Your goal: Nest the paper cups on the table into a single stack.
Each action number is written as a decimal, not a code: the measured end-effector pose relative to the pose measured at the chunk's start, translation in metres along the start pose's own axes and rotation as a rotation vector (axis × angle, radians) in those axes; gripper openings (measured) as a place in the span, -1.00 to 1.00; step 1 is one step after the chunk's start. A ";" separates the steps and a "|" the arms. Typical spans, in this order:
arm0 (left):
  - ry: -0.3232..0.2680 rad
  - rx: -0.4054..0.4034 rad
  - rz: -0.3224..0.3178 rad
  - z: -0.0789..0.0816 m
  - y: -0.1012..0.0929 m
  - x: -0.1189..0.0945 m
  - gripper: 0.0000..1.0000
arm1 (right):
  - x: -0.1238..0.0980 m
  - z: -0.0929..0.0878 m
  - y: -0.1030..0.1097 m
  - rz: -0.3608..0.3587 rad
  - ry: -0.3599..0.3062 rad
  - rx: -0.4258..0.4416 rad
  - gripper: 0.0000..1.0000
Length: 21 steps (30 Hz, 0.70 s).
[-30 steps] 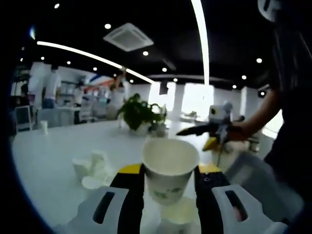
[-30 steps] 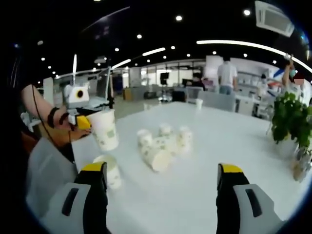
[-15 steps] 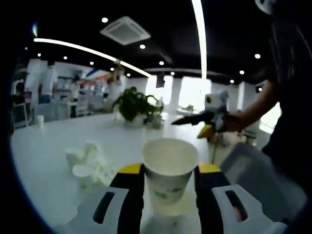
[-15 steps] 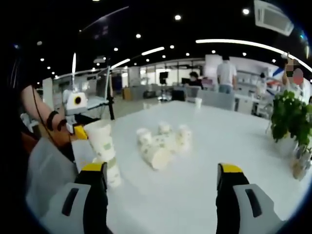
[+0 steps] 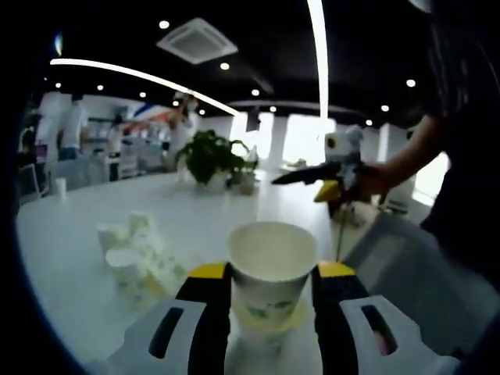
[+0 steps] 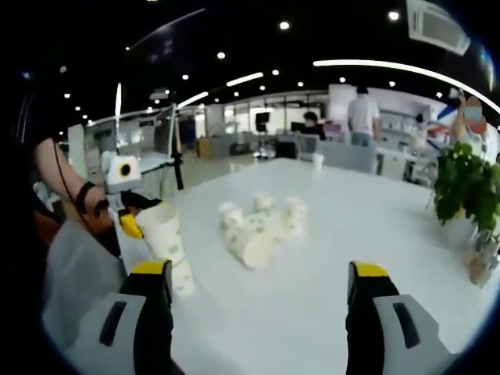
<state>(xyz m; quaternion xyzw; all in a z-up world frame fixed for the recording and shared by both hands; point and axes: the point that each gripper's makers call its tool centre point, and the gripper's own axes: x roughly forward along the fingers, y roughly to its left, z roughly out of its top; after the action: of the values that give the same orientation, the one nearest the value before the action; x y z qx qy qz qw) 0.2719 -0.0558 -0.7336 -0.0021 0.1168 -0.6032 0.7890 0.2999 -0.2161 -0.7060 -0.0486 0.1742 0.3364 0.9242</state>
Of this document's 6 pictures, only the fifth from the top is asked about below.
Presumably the white framed office chair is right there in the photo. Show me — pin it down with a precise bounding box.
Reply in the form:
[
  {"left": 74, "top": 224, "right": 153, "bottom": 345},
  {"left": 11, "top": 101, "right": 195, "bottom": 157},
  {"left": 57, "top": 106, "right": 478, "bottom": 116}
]
[{"left": 18, "top": 162, "right": 45, "bottom": 202}]

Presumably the person's right hand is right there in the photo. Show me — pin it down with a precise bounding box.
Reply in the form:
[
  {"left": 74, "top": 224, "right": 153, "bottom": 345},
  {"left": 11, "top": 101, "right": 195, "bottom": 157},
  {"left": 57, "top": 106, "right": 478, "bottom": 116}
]
[{"left": 343, "top": 163, "right": 391, "bottom": 204}]

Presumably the ceiling air conditioner vent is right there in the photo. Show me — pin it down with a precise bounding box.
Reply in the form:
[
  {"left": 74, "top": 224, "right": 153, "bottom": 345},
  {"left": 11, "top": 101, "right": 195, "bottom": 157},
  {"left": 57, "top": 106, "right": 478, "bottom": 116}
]
[{"left": 155, "top": 17, "right": 239, "bottom": 66}]

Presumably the small beige ornament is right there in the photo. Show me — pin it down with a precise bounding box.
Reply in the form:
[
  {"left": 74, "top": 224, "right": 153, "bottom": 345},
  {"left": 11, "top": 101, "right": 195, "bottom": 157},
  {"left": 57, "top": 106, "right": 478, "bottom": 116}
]
[{"left": 233, "top": 171, "right": 259, "bottom": 196}]

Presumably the pile of paper cups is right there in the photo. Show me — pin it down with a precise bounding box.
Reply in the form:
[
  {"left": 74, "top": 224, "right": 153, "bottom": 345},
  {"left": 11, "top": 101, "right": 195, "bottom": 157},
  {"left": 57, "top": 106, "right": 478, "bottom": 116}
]
[{"left": 96, "top": 210, "right": 187, "bottom": 304}]

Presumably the grey mesh office chair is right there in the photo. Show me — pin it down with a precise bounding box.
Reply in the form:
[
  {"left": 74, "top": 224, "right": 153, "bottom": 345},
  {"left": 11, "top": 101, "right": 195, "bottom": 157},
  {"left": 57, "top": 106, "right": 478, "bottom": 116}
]
[{"left": 343, "top": 212, "right": 495, "bottom": 356}]

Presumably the group of ceiling spotlights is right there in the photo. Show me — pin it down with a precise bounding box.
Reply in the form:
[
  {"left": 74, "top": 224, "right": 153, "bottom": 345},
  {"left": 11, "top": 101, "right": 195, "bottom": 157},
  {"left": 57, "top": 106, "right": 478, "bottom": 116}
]
[{"left": 54, "top": 19, "right": 417, "bottom": 128}]

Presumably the ceiling light strip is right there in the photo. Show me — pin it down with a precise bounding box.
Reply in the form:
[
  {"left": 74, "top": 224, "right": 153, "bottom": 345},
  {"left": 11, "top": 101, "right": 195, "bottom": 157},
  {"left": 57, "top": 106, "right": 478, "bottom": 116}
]
[
  {"left": 306, "top": 0, "right": 329, "bottom": 118},
  {"left": 49, "top": 57, "right": 243, "bottom": 117}
]

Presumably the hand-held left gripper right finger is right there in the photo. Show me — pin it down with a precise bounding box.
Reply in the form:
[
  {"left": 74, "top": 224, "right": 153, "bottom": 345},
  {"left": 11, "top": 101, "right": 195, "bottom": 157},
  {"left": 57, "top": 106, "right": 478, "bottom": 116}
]
[{"left": 311, "top": 260, "right": 462, "bottom": 375}]

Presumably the grey desk partition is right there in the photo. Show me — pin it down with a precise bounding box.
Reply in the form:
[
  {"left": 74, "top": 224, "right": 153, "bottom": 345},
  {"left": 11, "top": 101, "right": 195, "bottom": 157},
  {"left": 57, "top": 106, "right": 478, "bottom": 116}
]
[{"left": 50, "top": 155, "right": 113, "bottom": 191}]

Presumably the black hanging sign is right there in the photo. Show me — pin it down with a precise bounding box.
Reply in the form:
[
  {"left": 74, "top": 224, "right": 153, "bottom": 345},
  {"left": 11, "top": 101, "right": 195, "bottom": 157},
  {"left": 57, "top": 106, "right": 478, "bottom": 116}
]
[{"left": 245, "top": 105, "right": 262, "bottom": 133}]

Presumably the green printed white paper cup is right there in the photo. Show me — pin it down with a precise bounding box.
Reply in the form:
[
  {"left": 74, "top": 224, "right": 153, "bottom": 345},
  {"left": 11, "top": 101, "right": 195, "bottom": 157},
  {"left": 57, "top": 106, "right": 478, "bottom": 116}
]
[{"left": 227, "top": 220, "right": 318, "bottom": 341}]

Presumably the person's dark clothed torso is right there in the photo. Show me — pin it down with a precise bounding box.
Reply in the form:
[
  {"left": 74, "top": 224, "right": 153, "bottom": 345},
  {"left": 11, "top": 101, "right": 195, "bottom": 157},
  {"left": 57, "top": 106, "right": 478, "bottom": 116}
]
[{"left": 420, "top": 11, "right": 500, "bottom": 298}]

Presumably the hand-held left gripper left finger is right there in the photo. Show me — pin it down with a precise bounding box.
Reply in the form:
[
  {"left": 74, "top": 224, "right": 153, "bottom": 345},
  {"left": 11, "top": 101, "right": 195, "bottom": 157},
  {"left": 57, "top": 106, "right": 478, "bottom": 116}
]
[{"left": 87, "top": 262, "right": 232, "bottom": 375}]

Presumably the green potted plant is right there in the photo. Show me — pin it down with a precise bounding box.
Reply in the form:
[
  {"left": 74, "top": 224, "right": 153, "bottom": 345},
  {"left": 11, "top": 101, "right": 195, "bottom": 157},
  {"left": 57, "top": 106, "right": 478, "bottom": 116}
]
[{"left": 177, "top": 130, "right": 259, "bottom": 193}]

